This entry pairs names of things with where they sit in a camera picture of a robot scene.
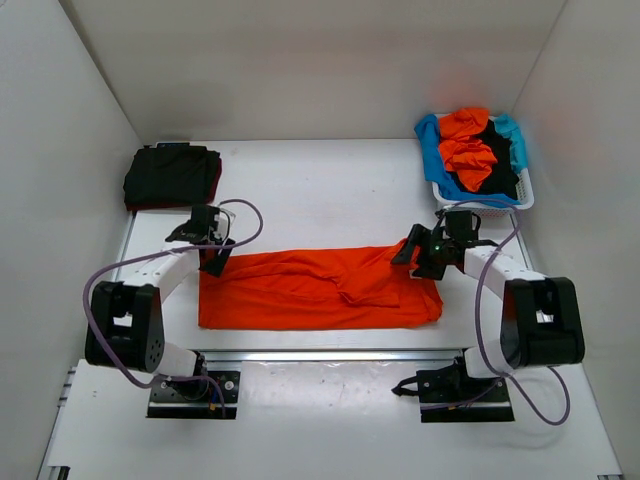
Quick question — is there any white plastic laundry basket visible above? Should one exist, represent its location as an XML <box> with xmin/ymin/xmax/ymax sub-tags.
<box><xmin>429</xmin><ymin>114</ymin><xmax>536</xmax><ymax>221</ymax></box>

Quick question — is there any orange t shirt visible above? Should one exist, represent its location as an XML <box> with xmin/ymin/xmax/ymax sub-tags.
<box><xmin>438</xmin><ymin>107</ymin><xmax>497</xmax><ymax>193</ymax></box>
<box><xmin>197</xmin><ymin>244</ymin><xmax>443</xmax><ymax>331</ymax></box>

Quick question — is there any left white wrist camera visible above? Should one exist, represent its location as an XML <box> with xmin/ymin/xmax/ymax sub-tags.
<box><xmin>212</xmin><ymin>208</ymin><xmax>236</xmax><ymax>241</ymax></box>

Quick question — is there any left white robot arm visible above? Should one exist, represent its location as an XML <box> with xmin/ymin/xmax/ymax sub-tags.
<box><xmin>90</xmin><ymin>205</ymin><xmax>235</xmax><ymax>401</ymax></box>

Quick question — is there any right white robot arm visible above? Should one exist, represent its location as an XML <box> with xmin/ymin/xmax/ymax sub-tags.
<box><xmin>391</xmin><ymin>210</ymin><xmax>586</xmax><ymax>400</ymax></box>

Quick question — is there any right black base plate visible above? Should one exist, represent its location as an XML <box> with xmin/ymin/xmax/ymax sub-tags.
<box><xmin>391</xmin><ymin>359</ymin><xmax>515</xmax><ymax>424</ymax></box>

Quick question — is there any black label sticker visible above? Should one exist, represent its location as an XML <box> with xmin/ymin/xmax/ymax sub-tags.
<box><xmin>155</xmin><ymin>142</ymin><xmax>191</xmax><ymax>148</ymax></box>

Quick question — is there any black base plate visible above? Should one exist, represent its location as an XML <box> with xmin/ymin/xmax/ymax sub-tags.
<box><xmin>391</xmin><ymin>359</ymin><xmax>515</xmax><ymax>424</ymax></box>
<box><xmin>146</xmin><ymin>362</ymin><xmax>241</xmax><ymax>420</ymax></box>

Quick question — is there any dark red t shirt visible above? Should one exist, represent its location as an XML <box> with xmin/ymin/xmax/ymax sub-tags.
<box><xmin>124</xmin><ymin>149</ymin><xmax>223</xmax><ymax>212</ymax></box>

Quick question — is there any blue t shirt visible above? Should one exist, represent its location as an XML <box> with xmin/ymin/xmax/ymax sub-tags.
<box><xmin>413</xmin><ymin>112</ymin><xmax>531</xmax><ymax>207</ymax></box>

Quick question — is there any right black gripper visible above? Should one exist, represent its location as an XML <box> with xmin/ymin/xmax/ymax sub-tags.
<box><xmin>394</xmin><ymin>224</ymin><xmax>456</xmax><ymax>281</ymax></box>

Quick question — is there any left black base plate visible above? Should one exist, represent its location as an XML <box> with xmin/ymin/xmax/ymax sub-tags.
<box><xmin>146</xmin><ymin>362</ymin><xmax>241</xmax><ymax>420</ymax></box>

